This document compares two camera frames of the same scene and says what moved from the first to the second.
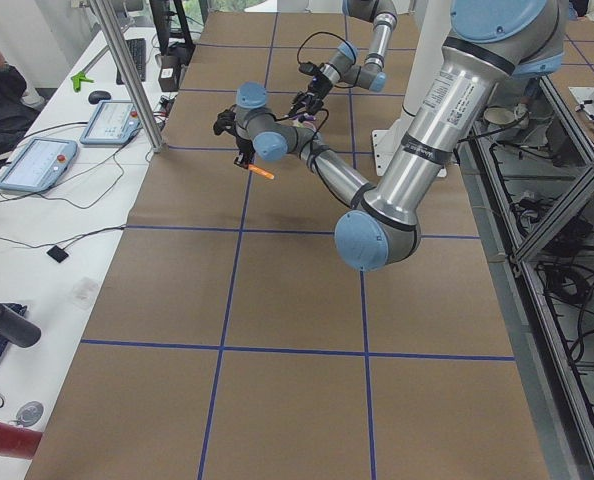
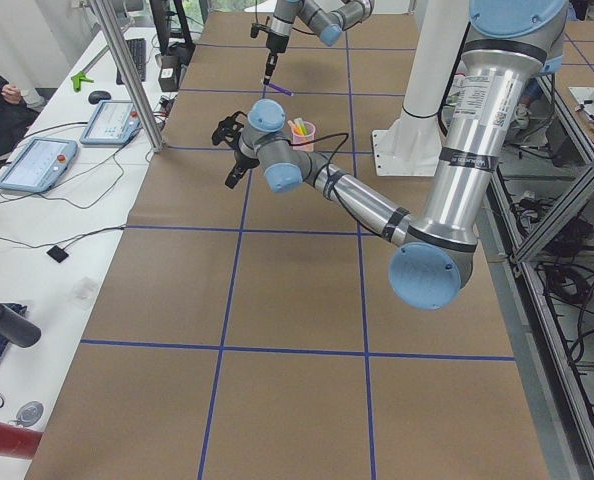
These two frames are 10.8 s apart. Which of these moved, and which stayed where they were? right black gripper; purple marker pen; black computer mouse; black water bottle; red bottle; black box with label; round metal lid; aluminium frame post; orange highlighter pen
Moved: purple marker pen; right black gripper; orange highlighter pen
Stayed: black computer mouse; black box with label; black water bottle; red bottle; round metal lid; aluminium frame post
